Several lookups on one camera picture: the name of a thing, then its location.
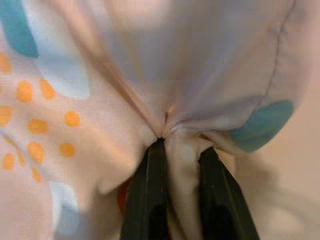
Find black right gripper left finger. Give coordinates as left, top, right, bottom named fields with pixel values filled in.
left=119, top=137, right=170, bottom=240

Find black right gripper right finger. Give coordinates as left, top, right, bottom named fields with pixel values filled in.
left=197, top=146, right=261, bottom=240

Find pink pillow coloured patches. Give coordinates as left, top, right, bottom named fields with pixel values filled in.
left=0, top=0, right=311, bottom=240

